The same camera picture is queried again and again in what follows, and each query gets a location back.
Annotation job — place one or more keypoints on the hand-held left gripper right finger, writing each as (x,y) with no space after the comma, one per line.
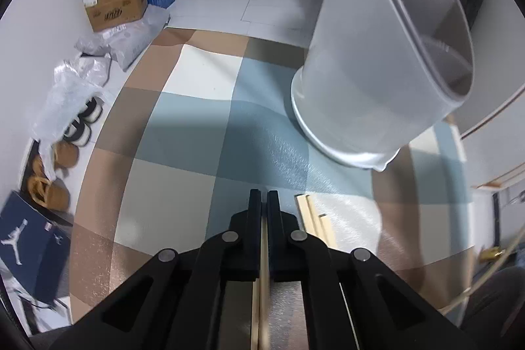
(328,284)

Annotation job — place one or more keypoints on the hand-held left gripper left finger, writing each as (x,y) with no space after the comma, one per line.
(197,284)

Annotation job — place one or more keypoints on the pale wooden chopstick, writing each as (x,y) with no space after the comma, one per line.
(265,251)

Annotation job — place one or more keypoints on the grey mesh utensil holder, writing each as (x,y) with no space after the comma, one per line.
(361,67)

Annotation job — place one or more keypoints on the checkered tablecloth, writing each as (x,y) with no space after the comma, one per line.
(184,136)

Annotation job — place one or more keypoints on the dark blue shoebox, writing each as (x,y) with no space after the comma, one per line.
(33,247)

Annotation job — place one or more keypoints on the tan slipper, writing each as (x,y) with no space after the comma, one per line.
(51,194)
(66,155)

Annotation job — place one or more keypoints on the black and white shoe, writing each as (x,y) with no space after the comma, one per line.
(78,133)
(91,111)

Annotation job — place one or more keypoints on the white wardrobe panel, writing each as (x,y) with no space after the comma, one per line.
(496,128)

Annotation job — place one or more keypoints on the clear crumpled plastic bag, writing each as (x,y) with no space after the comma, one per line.
(65,95)

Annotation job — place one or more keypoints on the brown cardboard box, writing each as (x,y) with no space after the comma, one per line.
(117,1)

